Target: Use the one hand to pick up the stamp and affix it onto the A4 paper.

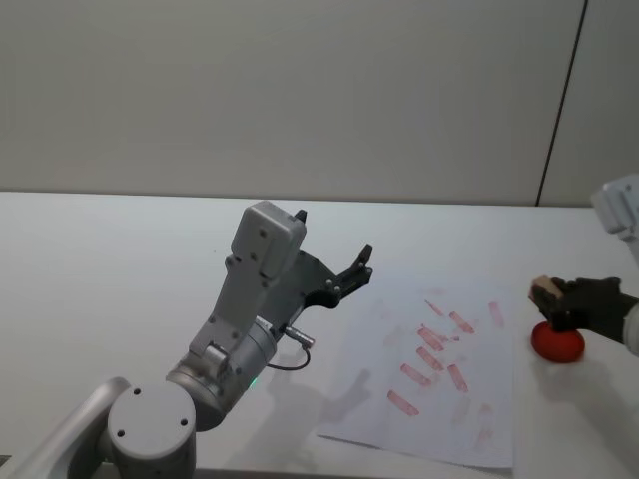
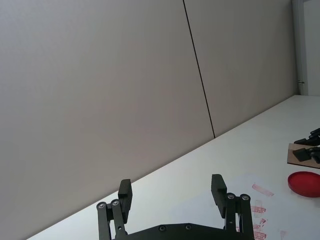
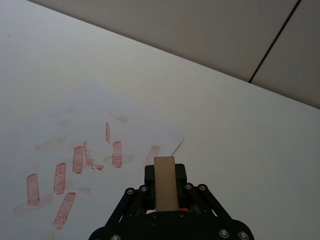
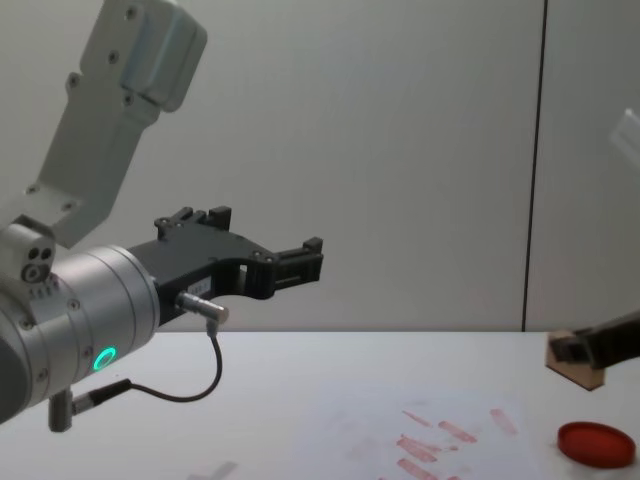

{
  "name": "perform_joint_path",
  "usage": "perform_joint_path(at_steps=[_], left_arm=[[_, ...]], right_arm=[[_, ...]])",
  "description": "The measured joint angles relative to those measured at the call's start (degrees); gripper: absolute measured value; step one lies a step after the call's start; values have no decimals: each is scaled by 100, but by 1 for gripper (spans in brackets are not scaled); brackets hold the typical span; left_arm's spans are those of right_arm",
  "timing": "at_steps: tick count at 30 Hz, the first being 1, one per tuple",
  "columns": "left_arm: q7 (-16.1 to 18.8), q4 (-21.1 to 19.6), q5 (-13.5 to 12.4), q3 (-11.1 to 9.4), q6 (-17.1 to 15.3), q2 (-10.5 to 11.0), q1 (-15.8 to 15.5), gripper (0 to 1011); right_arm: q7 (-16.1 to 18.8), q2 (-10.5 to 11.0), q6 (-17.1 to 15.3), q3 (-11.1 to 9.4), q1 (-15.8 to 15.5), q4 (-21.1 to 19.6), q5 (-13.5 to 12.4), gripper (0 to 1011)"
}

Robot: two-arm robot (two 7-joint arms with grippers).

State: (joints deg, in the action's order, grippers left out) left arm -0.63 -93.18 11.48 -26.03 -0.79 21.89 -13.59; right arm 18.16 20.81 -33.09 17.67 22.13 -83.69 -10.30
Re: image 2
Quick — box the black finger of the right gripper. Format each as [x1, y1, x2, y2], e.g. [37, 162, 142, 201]
[293, 127, 320, 146]
[292, 146, 320, 165]

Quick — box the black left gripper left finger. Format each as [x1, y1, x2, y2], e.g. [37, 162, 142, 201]
[96, 178, 133, 240]

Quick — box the red round disc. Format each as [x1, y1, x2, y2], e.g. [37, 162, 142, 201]
[287, 171, 320, 199]

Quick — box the brown cardboard board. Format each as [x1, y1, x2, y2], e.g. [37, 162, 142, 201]
[285, 142, 320, 167]

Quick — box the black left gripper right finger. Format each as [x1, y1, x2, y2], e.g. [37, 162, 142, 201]
[211, 174, 251, 233]

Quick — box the grey door frame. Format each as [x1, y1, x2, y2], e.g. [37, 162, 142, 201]
[291, 0, 309, 96]

